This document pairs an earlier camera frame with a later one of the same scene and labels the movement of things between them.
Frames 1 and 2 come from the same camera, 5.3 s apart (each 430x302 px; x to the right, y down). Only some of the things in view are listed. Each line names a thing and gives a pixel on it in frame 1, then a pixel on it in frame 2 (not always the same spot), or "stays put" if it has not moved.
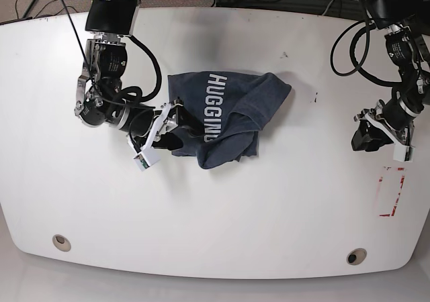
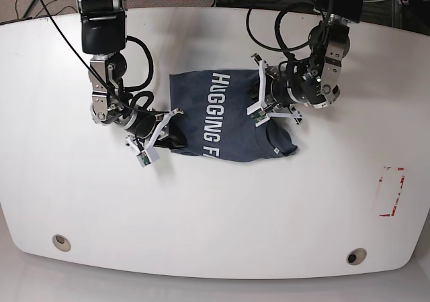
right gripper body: x=395 y=116 -> x=274 y=95
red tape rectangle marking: x=381 y=180 stays put
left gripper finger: x=184 y=117 -> x=175 y=139
